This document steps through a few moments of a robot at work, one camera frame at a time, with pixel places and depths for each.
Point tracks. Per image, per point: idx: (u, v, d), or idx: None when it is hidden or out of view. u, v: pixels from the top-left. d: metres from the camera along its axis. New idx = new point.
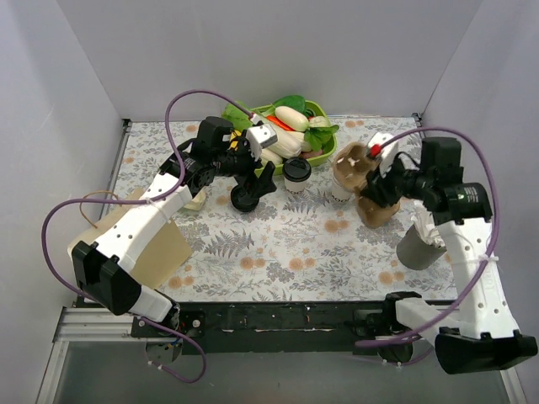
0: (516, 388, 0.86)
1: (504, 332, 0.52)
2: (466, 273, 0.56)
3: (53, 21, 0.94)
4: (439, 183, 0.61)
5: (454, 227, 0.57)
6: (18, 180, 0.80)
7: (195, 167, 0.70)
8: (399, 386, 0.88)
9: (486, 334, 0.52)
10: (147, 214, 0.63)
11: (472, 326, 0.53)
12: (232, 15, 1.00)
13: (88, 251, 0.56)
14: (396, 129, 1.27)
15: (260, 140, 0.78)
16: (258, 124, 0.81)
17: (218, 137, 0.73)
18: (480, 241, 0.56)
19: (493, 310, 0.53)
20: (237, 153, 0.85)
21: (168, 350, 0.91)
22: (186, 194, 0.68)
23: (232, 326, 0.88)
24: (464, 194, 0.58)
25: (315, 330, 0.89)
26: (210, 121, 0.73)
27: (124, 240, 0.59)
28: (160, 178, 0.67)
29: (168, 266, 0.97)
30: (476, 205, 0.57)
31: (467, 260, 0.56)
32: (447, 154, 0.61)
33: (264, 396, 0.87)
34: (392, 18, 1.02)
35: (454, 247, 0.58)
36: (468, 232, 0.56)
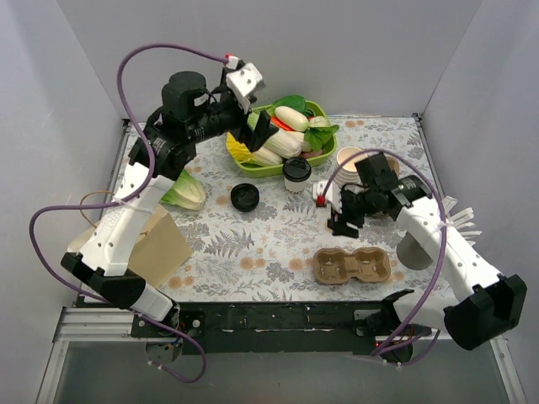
0: (516, 387, 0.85)
1: (491, 279, 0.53)
2: (434, 246, 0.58)
3: (54, 21, 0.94)
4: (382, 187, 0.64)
5: (408, 211, 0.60)
6: (18, 180, 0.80)
7: (166, 151, 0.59)
8: (399, 386, 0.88)
9: (477, 287, 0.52)
10: (122, 219, 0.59)
11: (465, 286, 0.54)
12: (233, 15, 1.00)
13: (72, 265, 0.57)
14: (396, 129, 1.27)
15: (240, 91, 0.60)
16: (236, 69, 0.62)
17: (186, 102, 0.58)
18: (434, 215, 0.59)
19: (472, 263, 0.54)
20: (221, 112, 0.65)
21: (168, 350, 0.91)
22: (162, 183, 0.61)
23: (232, 326, 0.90)
24: (402, 184, 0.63)
25: (315, 330, 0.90)
26: (168, 85, 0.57)
27: (104, 250, 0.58)
28: (130, 170, 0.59)
29: (168, 267, 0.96)
30: (415, 190, 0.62)
31: (429, 232, 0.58)
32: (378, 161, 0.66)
33: (264, 397, 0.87)
34: (392, 18, 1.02)
35: (415, 229, 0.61)
36: (421, 210, 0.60)
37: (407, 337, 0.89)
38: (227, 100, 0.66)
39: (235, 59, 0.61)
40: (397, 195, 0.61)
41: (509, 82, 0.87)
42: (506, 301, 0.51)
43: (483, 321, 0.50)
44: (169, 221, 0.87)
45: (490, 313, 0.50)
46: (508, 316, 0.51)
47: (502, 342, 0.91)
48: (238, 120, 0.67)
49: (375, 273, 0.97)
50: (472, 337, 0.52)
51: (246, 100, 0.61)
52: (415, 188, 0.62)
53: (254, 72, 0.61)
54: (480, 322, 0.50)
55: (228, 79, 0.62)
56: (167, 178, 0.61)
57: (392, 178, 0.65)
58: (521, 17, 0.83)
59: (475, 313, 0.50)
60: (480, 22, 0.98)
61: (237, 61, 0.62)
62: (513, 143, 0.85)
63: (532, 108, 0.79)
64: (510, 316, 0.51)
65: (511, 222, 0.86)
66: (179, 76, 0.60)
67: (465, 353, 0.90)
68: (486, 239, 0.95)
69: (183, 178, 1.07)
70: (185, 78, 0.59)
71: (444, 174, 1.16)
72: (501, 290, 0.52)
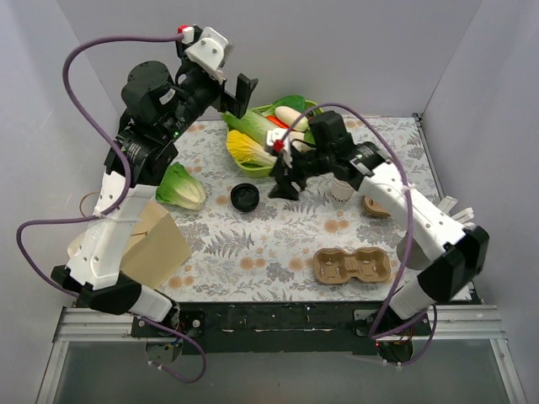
0: (516, 388, 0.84)
1: (457, 233, 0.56)
2: (402, 210, 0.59)
3: (54, 22, 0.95)
4: (341, 156, 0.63)
5: (370, 181, 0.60)
6: (18, 180, 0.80)
7: (141, 155, 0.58)
8: (399, 386, 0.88)
9: (448, 244, 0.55)
10: (105, 231, 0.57)
11: (436, 246, 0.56)
12: (232, 15, 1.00)
13: (62, 280, 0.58)
14: (396, 129, 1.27)
15: (211, 63, 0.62)
16: (194, 41, 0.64)
17: (152, 102, 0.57)
18: (396, 180, 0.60)
19: (438, 222, 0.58)
20: (194, 93, 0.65)
21: (168, 350, 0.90)
22: (141, 190, 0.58)
23: (232, 326, 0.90)
24: (361, 153, 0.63)
25: (315, 329, 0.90)
26: (128, 88, 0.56)
27: (88, 264, 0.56)
28: (110, 180, 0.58)
29: (168, 267, 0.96)
30: (373, 157, 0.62)
31: (395, 199, 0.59)
32: (335, 124, 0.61)
33: (264, 397, 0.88)
34: (392, 18, 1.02)
35: (381, 197, 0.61)
36: (383, 178, 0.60)
37: (407, 337, 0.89)
38: (200, 80, 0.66)
39: (192, 31, 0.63)
40: (358, 166, 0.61)
41: (508, 81, 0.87)
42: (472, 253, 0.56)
43: (457, 273, 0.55)
44: (169, 221, 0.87)
45: (461, 267, 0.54)
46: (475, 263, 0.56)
47: (503, 342, 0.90)
48: (216, 93, 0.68)
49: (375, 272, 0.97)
50: (448, 288, 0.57)
51: (219, 71, 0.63)
52: (372, 156, 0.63)
53: (217, 39, 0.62)
54: (455, 276, 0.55)
55: (189, 53, 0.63)
56: (146, 186, 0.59)
57: (349, 142, 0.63)
58: (520, 17, 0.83)
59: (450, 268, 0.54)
60: (480, 22, 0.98)
61: (192, 34, 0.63)
62: (512, 143, 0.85)
63: (531, 108, 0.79)
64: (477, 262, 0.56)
65: (511, 222, 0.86)
66: (137, 72, 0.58)
67: (465, 353, 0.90)
68: (486, 239, 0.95)
69: (183, 178, 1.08)
70: (145, 76, 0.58)
71: (444, 174, 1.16)
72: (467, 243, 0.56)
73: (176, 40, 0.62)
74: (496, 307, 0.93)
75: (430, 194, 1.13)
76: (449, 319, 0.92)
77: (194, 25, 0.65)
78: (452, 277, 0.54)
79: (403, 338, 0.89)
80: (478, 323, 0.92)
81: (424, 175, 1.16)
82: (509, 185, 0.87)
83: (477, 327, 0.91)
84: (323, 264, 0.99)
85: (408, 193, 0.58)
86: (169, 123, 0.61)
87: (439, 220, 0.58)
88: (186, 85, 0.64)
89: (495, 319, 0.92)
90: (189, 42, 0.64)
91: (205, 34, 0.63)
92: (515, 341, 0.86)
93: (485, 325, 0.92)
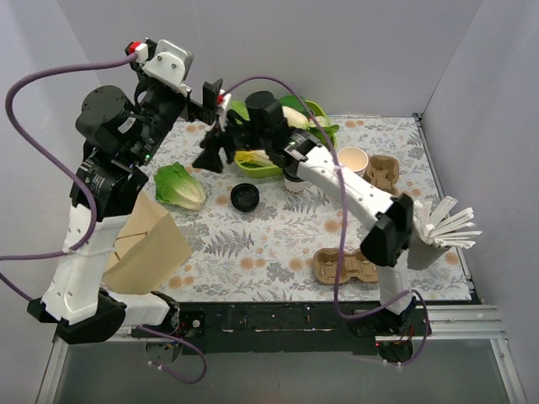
0: (516, 388, 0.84)
1: (387, 203, 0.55)
2: (336, 188, 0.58)
3: (52, 22, 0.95)
4: (277, 144, 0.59)
5: (305, 165, 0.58)
6: (17, 179, 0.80)
7: (107, 186, 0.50)
8: (399, 387, 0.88)
9: (380, 213, 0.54)
10: (77, 266, 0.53)
11: (368, 216, 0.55)
12: (232, 14, 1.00)
13: (38, 315, 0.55)
14: (396, 129, 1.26)
15: (173, 78, 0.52)
16: (150, 57, 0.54)
17: (110, 132, 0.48)
18: (328, 162, 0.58)
19: (370, 194, 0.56)
20: (158, 109, 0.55)
21: (168, 350, 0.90)
22: (111, 222, 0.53)
23: (232, 326, 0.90)
24: (294, 140, 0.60)
25: (315, 330, 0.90)
26: (82, 122, 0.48)
27: (62, 300, 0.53)
28: (77, 214, 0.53)
29: (168, 267, 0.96)
30: (307, 143, 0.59)
31: (328, 178, 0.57)
32: (274, 111, 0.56)
33: (264, 397, 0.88)
34: (392, 18, 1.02)
35: (317, 179, 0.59)
36: (317, 159, 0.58)
37: (407, 337, 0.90)
38: (162, 93, 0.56)
39: (145, 48, 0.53)
40: (294, 155, 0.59)
41: (509, 81, 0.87)
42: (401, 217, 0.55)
43: (390, 241, 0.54)
44: (171, 223, 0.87)
45: (392, 232, 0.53)
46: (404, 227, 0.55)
47: (503, 342, 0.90)
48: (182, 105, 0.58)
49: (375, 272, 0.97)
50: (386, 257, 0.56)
51: (183, 85, 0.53)
52: (306, 142, 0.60)
53: (175, 52, 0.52)
54: (388, 244, 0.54)
55: (146, 71, 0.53)
56: (114, 217, 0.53)
57: (285, 128, 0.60)
58: (520, 17, 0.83)
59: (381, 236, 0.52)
60: (480, 21, 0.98)
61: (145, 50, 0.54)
62: (512, 142, 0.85)
63: (531, 108, 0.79)
64: (408, 225, 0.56)
65: (512, 222, 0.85)
66: (91, 101, 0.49)
67: (464, 353, 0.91)
68: (486, 239, 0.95)
69: (183, 178, 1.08)
70: (98, 103, 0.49)
71: (444, 174, 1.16)
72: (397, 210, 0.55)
73: (128, 61, 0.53)
74: (496, 307, 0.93)
75: (430, 194, 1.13)
76: (448, 318, 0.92)
77: (146, 39, 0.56)
78: (386, 246, 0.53)
79: (403, 338, 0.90)
80: (478, 323, 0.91)
81: (424, 175, 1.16)
82: (508, 185, 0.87)
83: (477, 327, 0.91)
84: (323, 264, 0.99)
85: (340, 172, 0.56)
86: (136, 148, 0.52)
87: (369, 193, 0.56)
88: (146, 103, 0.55)
89: (495, 319, 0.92)
90: (146, 61, 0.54)
91: (162, 47, 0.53)
92: (515, 341, 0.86)
93: (486, 324, 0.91)
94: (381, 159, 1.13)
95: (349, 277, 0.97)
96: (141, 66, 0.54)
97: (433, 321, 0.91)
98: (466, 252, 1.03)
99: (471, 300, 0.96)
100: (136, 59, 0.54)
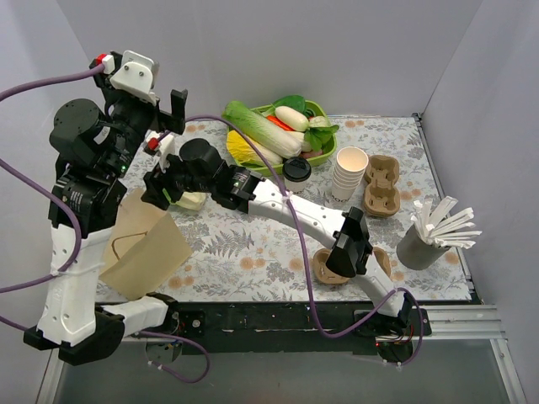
0: (516, 388, 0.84)
1: (340, 220, 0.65)
2: (288, 216, 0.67)
3: (51, 23, 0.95)
4: (221, 187, 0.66)
5: (255, 202, 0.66)
6: (15, 181, 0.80)
7: (86, 202, 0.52)
8: (399, 386, 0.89)
9: (338, 231, 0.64)
10: (68, 287, 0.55)
11: (327, 236, 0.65)
12: (231, 15, 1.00)
13: (37, 342, 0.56)
14: (396, 128, 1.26)
15: (141, 87, 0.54)
16: (116, 68, 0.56)
17: (86, 143, 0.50)
18: (275, 194, 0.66)
19: (322, 215, 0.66)
20: (130, 121, 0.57)
21: (168, 350, 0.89)
22: (97, 237, 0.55)
23: (232, 326, 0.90)
24: (237, 181, 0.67)
25: (315, 330, 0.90)
26: (56, 135, 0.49)
27: (60, 323, 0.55)
28: (61, 234, 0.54)
29: (168, 267, 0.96)
30: (248, 183, 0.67)
31: (280, 209, 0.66)
32: (214, 159, 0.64)
33: (264, 397, 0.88)
34: (391, 18, 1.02)
35: (269, 212, 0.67)
36: (265, 194, 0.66)
37: (407, 337, 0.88)
38: (130, 104, 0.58)
39: (111, 58, 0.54)
40: (240, 195, 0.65)
41: (508, 82, 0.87)
42: (356, 230, 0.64)
43: (353, 254, 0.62)
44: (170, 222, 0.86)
45: (352, 247, 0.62)
46: (362, 237, 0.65)
47: (503, 342, 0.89)
48: (152, 114, 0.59)
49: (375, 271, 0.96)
50: (350, 268, 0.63)
51: (152, 93, 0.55)
52: (248, 179, 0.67)
53: (141, 61, 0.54)
54: (350, 255, 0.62)
55: (114, 82, 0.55)
56: (99, 231, 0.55)
57: (225, 171, 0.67)
58: (520, 18, 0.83)
59: (344, 253, 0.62)
60: (481, 21, 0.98)
61: (110, 62, 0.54)
62: (511, 143, 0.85)
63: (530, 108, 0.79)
64: (365, 233, 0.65)
65: (512, 221, 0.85)
66: (62, 114, 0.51)
67: (464, 353, 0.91)
68: (487, 239, 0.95)
69: None
70: (72, 116, 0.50)
71: (444, 174, 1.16)
72: (351, 225, 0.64)
73: (95, 72, 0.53)
74: (496, 307, 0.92)
75: (430, 194, 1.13)
76: (449, 319, 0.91)
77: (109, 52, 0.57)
78: (349, 257, 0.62)
79: (403, 338, 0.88)
80: (478, 323, 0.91)
81: (424, 175, 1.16)
82: (508, 185, 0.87)
83: (478, 327, 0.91)
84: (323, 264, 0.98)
85: (289, 201, 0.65)
86: (113, 160, 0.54)
87: (322, 215, 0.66)
88: (118, 115, 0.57)
89: (495, 320, 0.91)
90: (112, 71, 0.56)
91: (127, 58, 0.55)
92: (515, 342, 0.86)
93: (486, 325, 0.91)
94: (381, 159, 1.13)
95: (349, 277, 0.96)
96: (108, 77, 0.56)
97: (433, 321, 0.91)
98: (466, 252, 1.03)
99: (471, 300, 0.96)
100: (103, 70, 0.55)
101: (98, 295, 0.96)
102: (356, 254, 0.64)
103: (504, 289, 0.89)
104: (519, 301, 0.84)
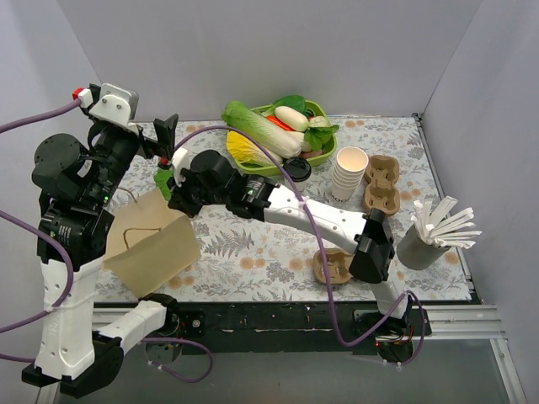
0: (516, 388, 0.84)
1: (361, 223, 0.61)
2: (306, 223, 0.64)
3: (53, 26, 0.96)
4: (235, 196, 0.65)
5: (269, 210, 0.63)
6: (16, 182, 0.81)
7: (74, 234, 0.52)
8: (398, 386, 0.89)
9: (358, 235, 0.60)
10: (64, 320, 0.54)
11: (349, 241, 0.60)
12: (231, 16, 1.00)
13: (37, 380, 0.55)
14: (396, 128, 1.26)
15: (119, 119, 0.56)
16: (95, 100, 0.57)
17: (69, 178, 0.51)
18: (291, 199, 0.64)
19: (342, 219, 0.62)
20: (113, 151, 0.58)
21: (167, 350, 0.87)
22: (89, 268, 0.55)
23: (232, 326, 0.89)
24: (250, 188, 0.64)
25: (315, 330, 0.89)
26: (38, 173, 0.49)
27: (58, 358, 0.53)
28: (50, 268, 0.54)
29: (178, 262, 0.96)
30: (262, 192, 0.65)
31: (296, 215, 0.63)
32: (224, 169, 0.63)
33: (264, 397, 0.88)
34: (389, 18, 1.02)
35: (285, 219, 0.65)
36: (280, 199, 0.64)
37: (407, 337, 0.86)
38: (114, 135, 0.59)
39: (88, 92, 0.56)
40: (253, 201, 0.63)
41: (508, 82, 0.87)
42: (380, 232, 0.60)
43: (378, 260, 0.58)
44: (187, 221, 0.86)
45: (377, 252, 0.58)
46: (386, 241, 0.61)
47: (503, 341, 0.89)
48: (136, 144, 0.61)
49: None
50: (377, 273, 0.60)
51: (130, 124, 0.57)
52: (263, 187, 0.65)
53: (119, 94, 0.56)
54: (377, 263, 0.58)
55: (94, 114, 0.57)
56: (92, 262, 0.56)
57: (237, 179, 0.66)
58: (520, 18, 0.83)
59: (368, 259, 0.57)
60: (480, 22, 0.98)
61: (88, 96, 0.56)
62: (510, 143, 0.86)
63: (531, 107, 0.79)
64: (390, 237, 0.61)
65: (511, 221, 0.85)
66: (43, 151, 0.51)
67: (464, 353, 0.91)
68: (487, 239, 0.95)
69: None
70: (52, 151, 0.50)
71: (444, 174, 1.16)
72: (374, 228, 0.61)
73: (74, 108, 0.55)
74: (496, 307, 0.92)
75: (430, 194, 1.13)
76: (449, 319, 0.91)
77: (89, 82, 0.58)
78: (376, 264, 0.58)
79: (403, 338, 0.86)
80: (478, 324, 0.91)
81: (424, 175, 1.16)
82: (507, 185, 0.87)
83: (478, 327, 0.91)
84: (323, 264, 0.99)
85: (306, 206, 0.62)
86: (95, 192, 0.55)
87: (341, 219, 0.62)
88: (100, 146, 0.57)
89: (495, 320, 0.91)
90: (90, 103, 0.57)
91: (105, 90, 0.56)
92: (515, 341, 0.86)
93: (486, 325, 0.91)
94: (381, 159, 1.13)
95: (349, 277, 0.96)
96: (88, 108, 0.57)
97: (433, 321, 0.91)
98: (466, 252, 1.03)
99: (471, 300, 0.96)
100: (81, 103, 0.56)
101: (98, 297, 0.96)
102: (382, 261, 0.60)
103: (504, 289, 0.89)
104: (519, 301, 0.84)
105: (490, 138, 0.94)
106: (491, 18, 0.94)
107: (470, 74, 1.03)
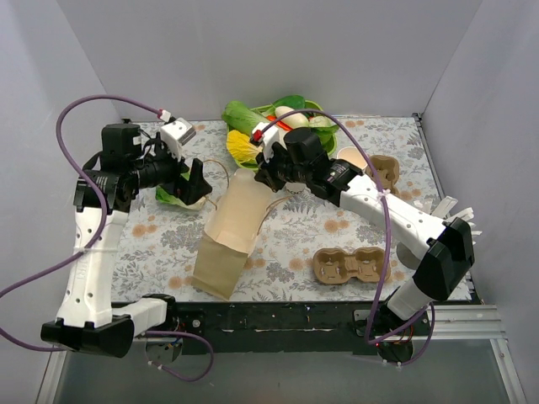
0: (516, 387, 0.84)
1: (438, 231, 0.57)
2: (380, 216, 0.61)
3: (54, 24, 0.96)
4: (317, 174, 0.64)
5: (346, 194, 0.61)
6: (17, 181, 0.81)
7: (111, 182, 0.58)
8: (399, 386, 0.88)
9: (431, 240, 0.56)
10: (93, 266, 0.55)
11: (419, 242, 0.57)
12: (232, 15, 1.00)
13: (56, 334, 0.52)
14: (396, 129, 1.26)
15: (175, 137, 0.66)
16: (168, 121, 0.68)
17: (126, 138, 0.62)
18: (370, 189, 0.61)
19: (418, 220, 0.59)
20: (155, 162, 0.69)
21: (168, 350, 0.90)
22: (120, 215, 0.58)
23: (232, 326, 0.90)
24: (334, 171, 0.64)
25: (315, 329, 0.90)
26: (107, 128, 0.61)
27: (84, 305, 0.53)
28: (85, 216, 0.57)
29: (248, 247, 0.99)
30: (346, 174, 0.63)
31: (373, 207, 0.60)
32: (312, 146, 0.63)
33: (264, 397, 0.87)
34: (389, 19, 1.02)
35: (357, 206, 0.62)
36: (360, 188, 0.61)
37: (407, 337, 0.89)
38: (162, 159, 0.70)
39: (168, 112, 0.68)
40: (334, 182, 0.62)
41: (508, 82, 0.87)
42: (456, 242, 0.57)
43: (448, 270, 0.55)
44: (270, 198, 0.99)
45: (449, 261, 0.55)
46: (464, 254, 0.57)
47: (503, 341, 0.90)
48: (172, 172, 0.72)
49: (374, 273, 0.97)
50: (443, 284, 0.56)
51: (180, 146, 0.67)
52: (346, 172, 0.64)
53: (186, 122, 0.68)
54: (445, 273, 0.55)
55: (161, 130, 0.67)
56: (122, 213, 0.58)
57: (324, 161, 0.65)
58: (520, 18, 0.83)
59: (436, 264, 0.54)
60: (481, 23, 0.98)
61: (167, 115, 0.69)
62: (510, 142, 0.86)
63: (531, 106, 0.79)
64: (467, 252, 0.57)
65: (511, 221, 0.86)
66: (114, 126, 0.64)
67: (464, 353, 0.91)
68: (487, 239, 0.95)
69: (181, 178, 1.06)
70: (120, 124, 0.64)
71: (444, 174, 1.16)
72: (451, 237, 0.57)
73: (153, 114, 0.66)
74: (496, 307, 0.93)
75: (430, 194, 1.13)
76: (449, 319, 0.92)
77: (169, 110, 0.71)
78: (444, 273, 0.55)
79: (403, 338, 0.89)
80: (478, 323, 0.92)
81: (424, 175, 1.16)
82: (508, 184, 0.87)
83: (477, 327, 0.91)
84: (322, 264, 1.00)
85: (385, 198, 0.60)
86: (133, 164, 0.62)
87: (418, 219, 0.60)
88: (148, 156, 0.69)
89: (495, 319, 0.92)
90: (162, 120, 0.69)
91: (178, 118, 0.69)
92: (515, 340, 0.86)
93: (486, 325, 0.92)
94: (381, 159, 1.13)
95: (349, 277, 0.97)
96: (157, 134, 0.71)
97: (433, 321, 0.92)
98: None
99: (471, 301, 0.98)
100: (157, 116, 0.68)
101: None
102: (452, 272, 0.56)
103: (504, 289, 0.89)
104: (519, 300, 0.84)
105: (490, 138, 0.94)
106: (490, 19, 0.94)
107: (470, 75, 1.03)
